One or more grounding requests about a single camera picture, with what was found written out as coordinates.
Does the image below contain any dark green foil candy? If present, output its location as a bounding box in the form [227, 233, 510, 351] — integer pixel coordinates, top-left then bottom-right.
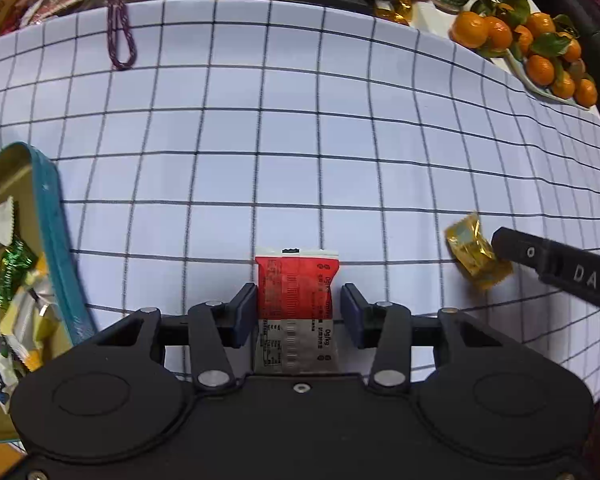
[0, 236, 38, 311]

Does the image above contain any purple braided lanyard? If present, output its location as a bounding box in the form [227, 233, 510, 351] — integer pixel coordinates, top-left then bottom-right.
[104, 0, 138, 73]

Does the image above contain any gold teal metal tin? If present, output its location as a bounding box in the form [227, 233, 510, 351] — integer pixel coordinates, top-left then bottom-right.
[0, 142, 95, 443]

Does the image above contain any yellow silver snack packet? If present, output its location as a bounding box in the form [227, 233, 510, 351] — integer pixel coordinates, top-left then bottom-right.
[0, 256, 60, 372]

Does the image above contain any red white snack packet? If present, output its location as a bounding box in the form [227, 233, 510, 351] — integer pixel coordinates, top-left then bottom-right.
[254, 248, 340, 375]

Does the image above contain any tray of mandarins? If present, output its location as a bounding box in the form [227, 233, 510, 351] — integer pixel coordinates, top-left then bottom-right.
[449, 0, 598, 108]

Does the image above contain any gold foil candy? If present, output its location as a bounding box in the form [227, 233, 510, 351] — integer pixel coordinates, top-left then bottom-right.
[444, 212, 513, 290]

